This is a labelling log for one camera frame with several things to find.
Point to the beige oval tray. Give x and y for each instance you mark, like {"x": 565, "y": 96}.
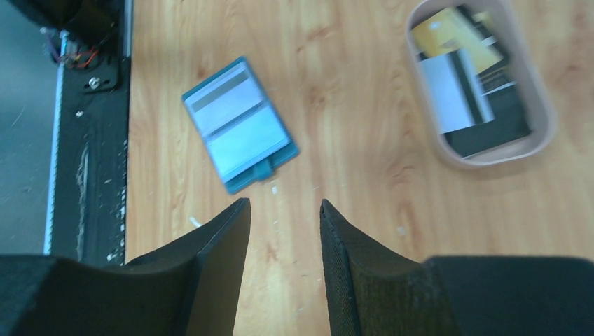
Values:
{"x": 541, "y": 116}

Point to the white striped card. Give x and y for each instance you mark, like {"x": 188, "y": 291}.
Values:
{"x": 456, "y": 95}

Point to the black VIP card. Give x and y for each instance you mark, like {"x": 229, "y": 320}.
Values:
{"x": 510, "y": 120}

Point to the white silver credit card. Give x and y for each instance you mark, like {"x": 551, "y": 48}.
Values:
{"x": 224, "y": 99}

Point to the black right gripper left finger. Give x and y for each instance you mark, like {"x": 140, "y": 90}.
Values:
{"x": 190, "y": 286}

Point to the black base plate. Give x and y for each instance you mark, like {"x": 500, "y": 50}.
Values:
{"x": 87, "y": 193}

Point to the gold credit card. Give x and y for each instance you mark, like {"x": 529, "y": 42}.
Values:
{"x": 455, "y": 28}

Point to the teal leather card holder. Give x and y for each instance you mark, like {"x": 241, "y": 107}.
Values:
{"x": 251, "y": 147}

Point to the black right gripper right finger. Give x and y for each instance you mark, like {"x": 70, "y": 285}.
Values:
{"x": 371, "y": 290}

